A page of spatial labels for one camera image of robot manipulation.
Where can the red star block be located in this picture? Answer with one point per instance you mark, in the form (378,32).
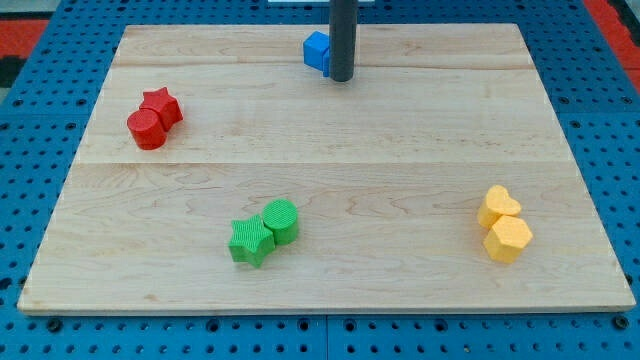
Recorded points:
(164,105)

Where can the red cylinder block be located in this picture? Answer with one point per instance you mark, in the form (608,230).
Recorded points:
(146,129)

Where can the yellow heart block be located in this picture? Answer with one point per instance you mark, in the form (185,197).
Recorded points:
(496,203)

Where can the green star block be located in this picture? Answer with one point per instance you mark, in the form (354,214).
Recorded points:
(251,241)

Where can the green cylinder block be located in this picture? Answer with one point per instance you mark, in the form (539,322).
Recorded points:
(281,217)

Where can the yellow hexagon block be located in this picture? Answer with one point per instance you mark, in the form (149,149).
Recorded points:
(507,238)

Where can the blue cube block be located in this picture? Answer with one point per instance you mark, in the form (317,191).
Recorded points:
(316,52)

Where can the light wooden board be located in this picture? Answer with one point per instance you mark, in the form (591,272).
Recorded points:
(387,172)

